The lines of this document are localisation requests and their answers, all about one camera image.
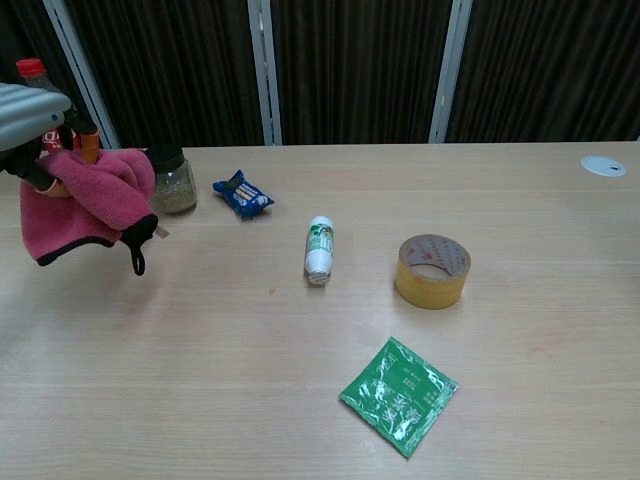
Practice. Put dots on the brown packing tape roll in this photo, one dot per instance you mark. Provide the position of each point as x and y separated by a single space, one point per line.
425 295

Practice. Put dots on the glass jar with black lid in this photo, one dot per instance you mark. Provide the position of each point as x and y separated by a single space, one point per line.
175 192

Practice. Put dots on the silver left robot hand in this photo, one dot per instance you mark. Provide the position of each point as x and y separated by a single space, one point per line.
30 115

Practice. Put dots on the green foil sachet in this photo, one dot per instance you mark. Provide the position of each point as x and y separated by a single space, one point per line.
400 395

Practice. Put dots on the grey partition post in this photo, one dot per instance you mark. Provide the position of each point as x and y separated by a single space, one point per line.
265 75
450 75
82 75

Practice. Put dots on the small white bottle green label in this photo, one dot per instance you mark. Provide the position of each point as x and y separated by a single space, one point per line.
320 250

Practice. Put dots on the cola bottle with red cap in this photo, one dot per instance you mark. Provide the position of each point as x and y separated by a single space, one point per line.
31 67

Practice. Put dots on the pink cloth with black trim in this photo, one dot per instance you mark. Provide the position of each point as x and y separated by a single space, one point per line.
100 200

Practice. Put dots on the blue snack packet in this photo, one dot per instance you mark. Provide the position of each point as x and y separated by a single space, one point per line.
245 196

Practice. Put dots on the black fabric partition panel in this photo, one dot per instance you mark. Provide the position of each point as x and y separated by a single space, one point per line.
360 70
175 70
550 70
20 30

